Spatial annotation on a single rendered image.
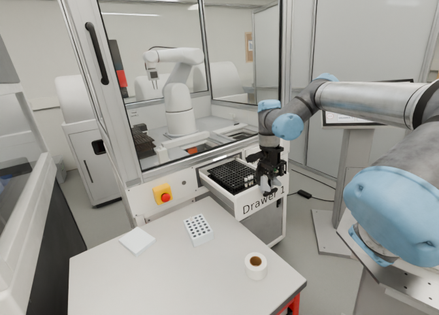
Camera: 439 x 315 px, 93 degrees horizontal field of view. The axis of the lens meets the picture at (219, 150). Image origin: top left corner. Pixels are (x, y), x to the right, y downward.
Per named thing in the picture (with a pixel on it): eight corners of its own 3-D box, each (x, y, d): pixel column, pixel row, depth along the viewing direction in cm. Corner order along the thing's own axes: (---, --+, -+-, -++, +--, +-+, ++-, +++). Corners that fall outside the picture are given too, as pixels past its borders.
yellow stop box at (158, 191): (174, 200, 94) (170, 186, 91) (158, 206, 91) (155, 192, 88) (170, 195, 98) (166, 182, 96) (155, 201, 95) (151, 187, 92)
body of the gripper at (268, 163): (272, 182, 73) (272, 151, 69) (255, 174, 80) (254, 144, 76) (287, 175, 77) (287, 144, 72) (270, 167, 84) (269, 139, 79)
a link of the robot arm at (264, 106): (262, 104, 64) (253, 100, 72) (263, 138, 68) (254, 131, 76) (287, 100, 65) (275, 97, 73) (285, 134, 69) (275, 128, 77)
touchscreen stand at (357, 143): (390, 264, 144) (432, 121, 107) (319, 253, 157) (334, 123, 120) (364, 216, 189) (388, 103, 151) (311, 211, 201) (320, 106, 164)
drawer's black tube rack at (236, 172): (263, 185, 99) (263, 174, 96) (234, 200, 90) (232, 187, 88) (235, 170, 116) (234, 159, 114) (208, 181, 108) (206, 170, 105)
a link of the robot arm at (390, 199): (424, 238, 58) (610, 165, 16) (379, 270, 59) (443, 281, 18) (382, 204, 65) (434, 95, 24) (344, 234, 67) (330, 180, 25)
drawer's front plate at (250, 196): (288, 193, 94) (289, 172, 90) (238, 221, 80) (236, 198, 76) (285, 191, 96) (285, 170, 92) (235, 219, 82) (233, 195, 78)
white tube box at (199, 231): (214, 238, 81) (213, 231, 80) (193, 248, 78) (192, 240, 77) (202, 220, 92) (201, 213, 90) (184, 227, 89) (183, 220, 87)
